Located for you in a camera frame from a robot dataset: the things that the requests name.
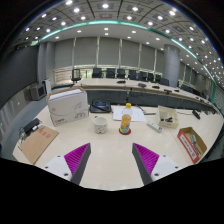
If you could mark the printed white paper sheet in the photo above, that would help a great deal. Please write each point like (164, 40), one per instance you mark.
(138, 115)

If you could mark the brown paper envelope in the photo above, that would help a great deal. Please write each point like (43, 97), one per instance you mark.
(36, 143)

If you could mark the black desk microphone base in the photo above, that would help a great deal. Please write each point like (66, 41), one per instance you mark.
(196, 114)

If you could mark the black stapler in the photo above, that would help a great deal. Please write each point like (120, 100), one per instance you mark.
(30, 126)

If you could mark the black binder clip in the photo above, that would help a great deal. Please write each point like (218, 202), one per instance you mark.
(167, 119)

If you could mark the long curved conference desk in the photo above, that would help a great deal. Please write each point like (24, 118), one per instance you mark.
(106, 82)

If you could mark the yellow-capped clear drink bottle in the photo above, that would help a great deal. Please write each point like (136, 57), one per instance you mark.
(125, 122)

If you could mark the open red-sided cardboard box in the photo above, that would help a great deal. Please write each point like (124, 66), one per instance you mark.
(186, 146)

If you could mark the row of black office chairs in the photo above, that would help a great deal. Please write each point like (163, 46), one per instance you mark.
(110, 72)

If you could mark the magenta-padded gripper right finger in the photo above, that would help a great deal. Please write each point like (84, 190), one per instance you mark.
(147, 159)

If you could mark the white dotted mug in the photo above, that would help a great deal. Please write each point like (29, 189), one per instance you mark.
(100, 126)

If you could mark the white desk organizer tray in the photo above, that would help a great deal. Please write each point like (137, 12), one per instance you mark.
(166, 111)

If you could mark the black conference microphone unit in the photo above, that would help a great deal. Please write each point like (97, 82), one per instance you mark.
(100, 106)

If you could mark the group of ceiling lights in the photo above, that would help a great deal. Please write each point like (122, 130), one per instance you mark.
(105, 6)

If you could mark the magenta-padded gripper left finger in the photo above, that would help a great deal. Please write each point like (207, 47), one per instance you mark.
(76, 159)

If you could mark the grey floor cabinet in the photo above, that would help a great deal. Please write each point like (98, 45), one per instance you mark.
(37, 92)

